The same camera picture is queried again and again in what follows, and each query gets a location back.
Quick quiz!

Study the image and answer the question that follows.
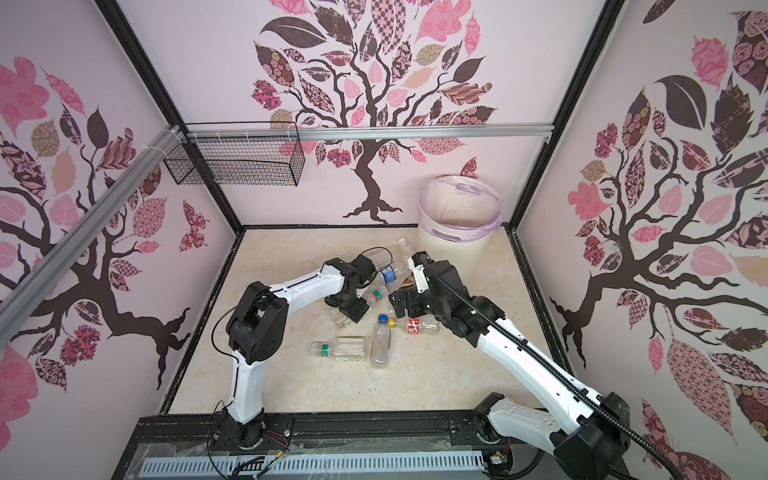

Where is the clear square plastic bottle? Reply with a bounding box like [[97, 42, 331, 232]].
[[370, 314, 391, 369]]

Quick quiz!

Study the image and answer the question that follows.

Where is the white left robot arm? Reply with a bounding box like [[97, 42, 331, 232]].
[[220, 254, 377, 450]]

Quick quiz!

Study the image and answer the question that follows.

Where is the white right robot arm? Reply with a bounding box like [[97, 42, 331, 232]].
[[389, 252, 631, 479]]

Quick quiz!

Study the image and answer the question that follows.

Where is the white bin with purple liner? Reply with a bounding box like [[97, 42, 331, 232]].
[[417, 175, 505, 278]]

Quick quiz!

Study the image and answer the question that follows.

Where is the blue label water bottle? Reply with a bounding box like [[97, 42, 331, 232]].
[[359, 285, 389, 307]]

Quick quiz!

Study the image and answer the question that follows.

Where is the red label cola bottle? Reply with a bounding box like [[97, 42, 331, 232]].
[[388, 317, 440, 335]]

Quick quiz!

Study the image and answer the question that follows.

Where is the clear bottle with blue cap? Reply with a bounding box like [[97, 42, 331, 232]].
[[364, 246, 411, 287]]

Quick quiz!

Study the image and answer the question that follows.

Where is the clear bottle with green cap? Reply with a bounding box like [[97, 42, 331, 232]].
[[310, 336, 370, 362]]

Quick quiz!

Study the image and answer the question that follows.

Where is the clear bottle with white cap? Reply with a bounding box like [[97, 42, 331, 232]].
[[397, 238, 415, 262]]

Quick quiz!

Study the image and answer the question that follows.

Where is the black wire mesh basket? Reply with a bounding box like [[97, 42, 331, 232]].
[[164, 120, 305, 187]]

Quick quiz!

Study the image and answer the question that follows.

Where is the white slotted cable duct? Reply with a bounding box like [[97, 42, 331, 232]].
[[136, 451, 485, 479]]

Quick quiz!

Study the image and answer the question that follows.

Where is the aluminium rail on back wall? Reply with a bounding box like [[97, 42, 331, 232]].
[[186, 123, 554, 141]]

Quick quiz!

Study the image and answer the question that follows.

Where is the aluminium rail on wall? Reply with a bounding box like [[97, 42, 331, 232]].
[[186, 123, 554, 141], [1, 125, 184, 346]]

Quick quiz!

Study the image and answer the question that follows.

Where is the black corrugated cable conduit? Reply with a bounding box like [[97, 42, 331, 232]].
[[419, 257, 685, 480]]

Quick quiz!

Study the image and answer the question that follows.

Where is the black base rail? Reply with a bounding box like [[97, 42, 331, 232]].
[[112, 409, 601, 480]]

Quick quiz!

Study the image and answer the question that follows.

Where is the black corner frame post right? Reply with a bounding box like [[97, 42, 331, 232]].
[[507, 0, 626, 232]]

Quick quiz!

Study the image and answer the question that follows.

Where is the black corner frame post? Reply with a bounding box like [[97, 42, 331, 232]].
[[507, 0, 626, 232], [95, 0, 244, 236]]

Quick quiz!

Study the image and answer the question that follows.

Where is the aluminium rail on left wall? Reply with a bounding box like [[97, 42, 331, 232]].
[[1, 125, 184, 346]]

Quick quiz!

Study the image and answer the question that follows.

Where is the black corner frame post left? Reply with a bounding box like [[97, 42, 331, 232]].
[[95, 0, 244, 236]]

